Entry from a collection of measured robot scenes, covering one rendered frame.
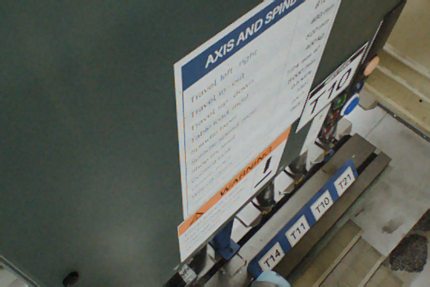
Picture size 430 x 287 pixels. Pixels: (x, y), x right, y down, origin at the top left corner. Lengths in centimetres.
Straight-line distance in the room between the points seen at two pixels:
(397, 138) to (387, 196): 21
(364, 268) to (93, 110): 137
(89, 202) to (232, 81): 11
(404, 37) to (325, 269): 74
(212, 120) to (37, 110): 14
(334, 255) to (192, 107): 125
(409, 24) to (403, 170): 49
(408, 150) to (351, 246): 39
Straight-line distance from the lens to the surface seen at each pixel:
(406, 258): 165
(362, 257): 153
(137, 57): 19
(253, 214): 95
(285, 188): 98
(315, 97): 45
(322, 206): 130
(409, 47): 147
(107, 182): 24
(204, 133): 29
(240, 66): 27
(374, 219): 158
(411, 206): 160
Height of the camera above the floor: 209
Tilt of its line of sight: 59 degrees down
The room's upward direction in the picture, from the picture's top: 4 degrees clockwise
